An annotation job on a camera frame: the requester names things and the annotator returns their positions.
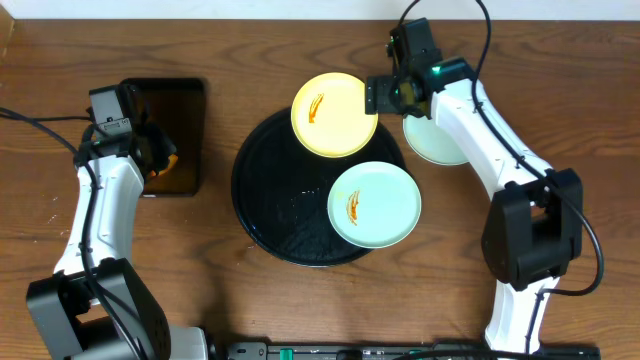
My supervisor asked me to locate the orange green sponge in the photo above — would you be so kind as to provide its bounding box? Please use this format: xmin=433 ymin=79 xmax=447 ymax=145
xmin=146 ymin=154 xmax=178 ymax=180

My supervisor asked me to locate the light green plate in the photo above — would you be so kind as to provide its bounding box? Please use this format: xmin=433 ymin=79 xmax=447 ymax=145
xmin=327 ymin=161 xmax=422 ymax=249
xmin=403 ymin=115 xmax=468 ymax=166

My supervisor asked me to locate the yellow plate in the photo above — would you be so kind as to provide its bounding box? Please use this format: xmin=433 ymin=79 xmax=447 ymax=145
xmin=291 ymin=72 xmax=378 ymax=158

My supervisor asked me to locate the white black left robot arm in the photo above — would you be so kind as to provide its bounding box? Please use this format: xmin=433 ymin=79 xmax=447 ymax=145
xmin=26 ymin=81 xmax=211 ymax=359

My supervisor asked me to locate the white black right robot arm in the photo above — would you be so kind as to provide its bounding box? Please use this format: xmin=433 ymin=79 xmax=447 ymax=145
xmin=364 ymin=57 xmax=583 ymax=354

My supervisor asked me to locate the black rectangular water tray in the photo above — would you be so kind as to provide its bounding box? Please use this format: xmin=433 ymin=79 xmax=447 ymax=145
xmin=123 ymin=77 xmax=207 ymax=198

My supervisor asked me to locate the black round tray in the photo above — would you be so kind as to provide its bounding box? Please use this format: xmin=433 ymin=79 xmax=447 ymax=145
xmin=231 ymin=108 xmax=406 ymax=267

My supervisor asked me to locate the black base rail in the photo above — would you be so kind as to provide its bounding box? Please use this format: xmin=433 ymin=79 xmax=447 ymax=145
xmin=222 ymin=341 xmax=602 ymax=360

